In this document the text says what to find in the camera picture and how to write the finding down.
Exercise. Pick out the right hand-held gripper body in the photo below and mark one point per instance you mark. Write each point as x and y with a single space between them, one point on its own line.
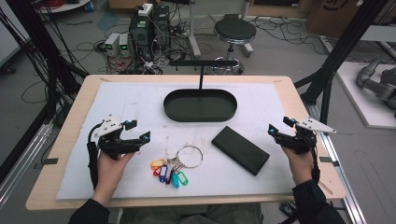
303 140

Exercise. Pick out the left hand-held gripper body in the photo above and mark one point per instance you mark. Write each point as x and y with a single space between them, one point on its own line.
109 144

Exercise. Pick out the black wallet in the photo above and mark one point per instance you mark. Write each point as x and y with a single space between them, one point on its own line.
240 150

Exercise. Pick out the black oval tray with hanger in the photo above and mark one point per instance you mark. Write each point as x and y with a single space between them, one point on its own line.
199 107

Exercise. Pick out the person's left hand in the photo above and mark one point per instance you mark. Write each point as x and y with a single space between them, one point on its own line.
110 171

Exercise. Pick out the person's right hand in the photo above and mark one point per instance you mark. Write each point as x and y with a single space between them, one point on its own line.
300 166

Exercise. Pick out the black tape strip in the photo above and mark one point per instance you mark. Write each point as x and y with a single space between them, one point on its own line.
328 160
49 161

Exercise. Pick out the white platform board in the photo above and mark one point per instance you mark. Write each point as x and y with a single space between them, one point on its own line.
361 102

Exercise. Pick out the black device under table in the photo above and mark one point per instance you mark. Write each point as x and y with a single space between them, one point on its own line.
288 208

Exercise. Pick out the white table mat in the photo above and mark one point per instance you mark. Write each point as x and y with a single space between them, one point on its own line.
218 183

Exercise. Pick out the grey bench power supply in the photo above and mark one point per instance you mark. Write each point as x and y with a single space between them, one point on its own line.
111 43
124 45

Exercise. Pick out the black computer tower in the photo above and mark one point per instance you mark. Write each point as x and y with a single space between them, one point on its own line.
162 26
140 34

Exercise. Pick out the person's legs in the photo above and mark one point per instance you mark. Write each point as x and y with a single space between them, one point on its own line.
193 215

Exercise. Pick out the black round stool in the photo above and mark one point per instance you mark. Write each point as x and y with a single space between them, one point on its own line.
235 31

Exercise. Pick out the white table leg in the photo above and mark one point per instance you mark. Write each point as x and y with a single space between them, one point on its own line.
193 34

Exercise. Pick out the brown cardboard box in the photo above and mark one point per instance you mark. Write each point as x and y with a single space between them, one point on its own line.
330 18

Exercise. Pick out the white power adapter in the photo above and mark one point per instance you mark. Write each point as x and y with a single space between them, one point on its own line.
145 9

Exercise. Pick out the white round table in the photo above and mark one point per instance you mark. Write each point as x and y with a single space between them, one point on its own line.
67 5

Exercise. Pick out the aluminium rail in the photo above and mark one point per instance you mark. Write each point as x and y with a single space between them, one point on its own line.
339 174
21 165

